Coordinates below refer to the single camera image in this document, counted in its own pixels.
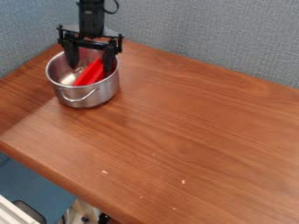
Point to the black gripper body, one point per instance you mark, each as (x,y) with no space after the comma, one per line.
(90,34)

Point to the red star-shaped block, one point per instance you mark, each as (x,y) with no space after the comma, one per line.
(93,74)

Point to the metal pot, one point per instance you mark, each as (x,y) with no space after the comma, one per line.
(81,97)

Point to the white striped object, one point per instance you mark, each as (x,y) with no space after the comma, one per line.
(18,213)

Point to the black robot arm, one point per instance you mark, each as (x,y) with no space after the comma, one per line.
(95,4)

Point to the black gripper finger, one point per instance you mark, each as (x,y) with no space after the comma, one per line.
(109,58)
(73,53)

